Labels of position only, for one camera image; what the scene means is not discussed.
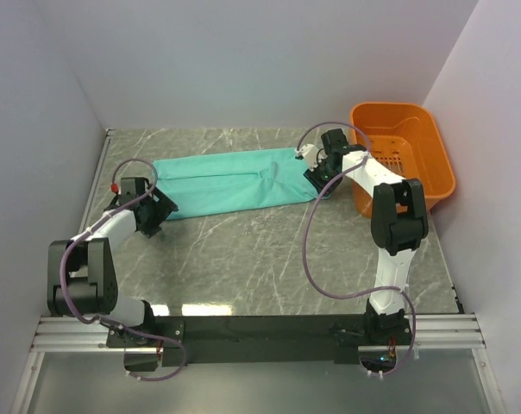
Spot teal t shirt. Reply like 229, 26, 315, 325
154, 148, 318, 220

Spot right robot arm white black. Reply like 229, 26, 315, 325
295, 129, 429, 344

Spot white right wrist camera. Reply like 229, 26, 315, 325
295, 144, 319, 170

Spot orange plastic basket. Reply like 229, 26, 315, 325
350, 102, 455, 210

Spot aluminium frame rail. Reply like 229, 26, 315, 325
47, 122, 484, 363

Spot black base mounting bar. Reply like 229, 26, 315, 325
104, 314, 373, 367

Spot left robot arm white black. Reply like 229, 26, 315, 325
47, 177, 179, 347

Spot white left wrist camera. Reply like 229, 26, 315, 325
110, 183, 121, 194

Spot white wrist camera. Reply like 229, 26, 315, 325
295, 144, 319, 170
110, 183, 121, 194

